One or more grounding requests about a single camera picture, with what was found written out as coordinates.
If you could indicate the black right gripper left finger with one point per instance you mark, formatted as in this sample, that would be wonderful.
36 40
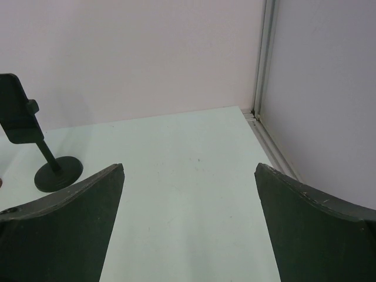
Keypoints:
63 236

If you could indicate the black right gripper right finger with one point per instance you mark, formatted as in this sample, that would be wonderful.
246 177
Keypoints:
315 236

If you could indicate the black phone stand round base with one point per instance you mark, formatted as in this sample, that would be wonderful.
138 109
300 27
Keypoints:
57 173

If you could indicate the black smartphone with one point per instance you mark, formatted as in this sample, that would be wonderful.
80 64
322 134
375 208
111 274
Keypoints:
18 118

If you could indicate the aluminium frame post right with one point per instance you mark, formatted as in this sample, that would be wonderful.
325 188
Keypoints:
278 159

